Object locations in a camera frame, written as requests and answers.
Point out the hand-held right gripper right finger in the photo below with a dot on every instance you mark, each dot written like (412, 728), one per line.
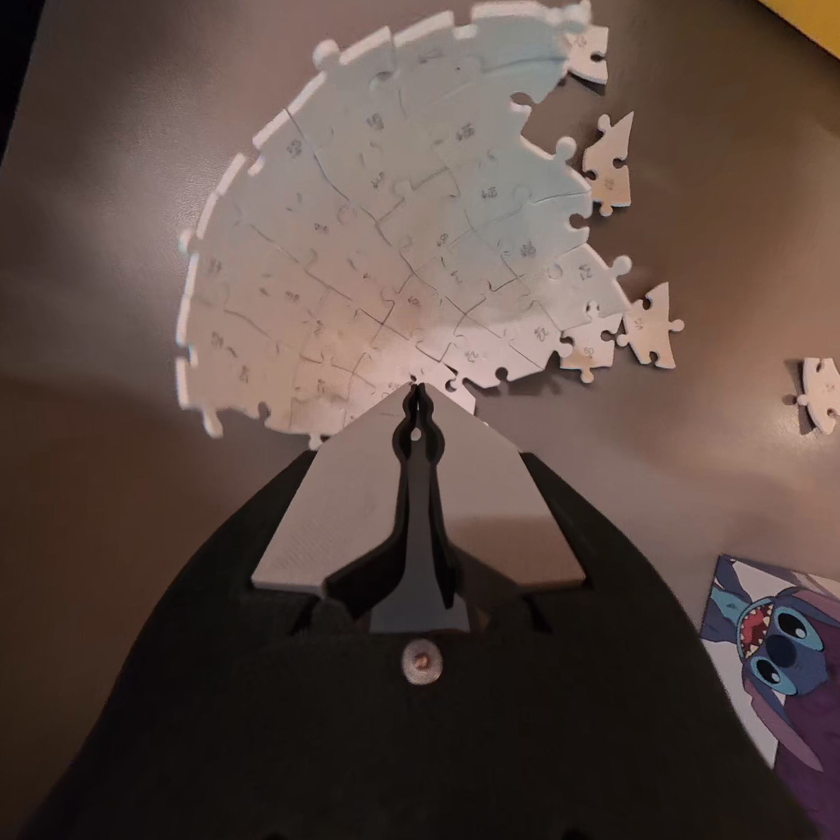
(505, 518)

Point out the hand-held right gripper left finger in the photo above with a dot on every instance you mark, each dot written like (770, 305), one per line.
(328, 518)

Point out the white puzzle piece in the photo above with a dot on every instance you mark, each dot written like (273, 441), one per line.
(653, 328)
(587, 348)
(820, 394)
(610, 167)
(587, 52)

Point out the partly built white puzzle ball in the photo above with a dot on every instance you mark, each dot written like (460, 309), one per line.
(367, 197)

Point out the cartoon printed puzzle box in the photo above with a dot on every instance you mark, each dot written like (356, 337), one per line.
(787, 656)

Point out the yellow plastic bin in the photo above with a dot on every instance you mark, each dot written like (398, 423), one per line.
(820, 16)

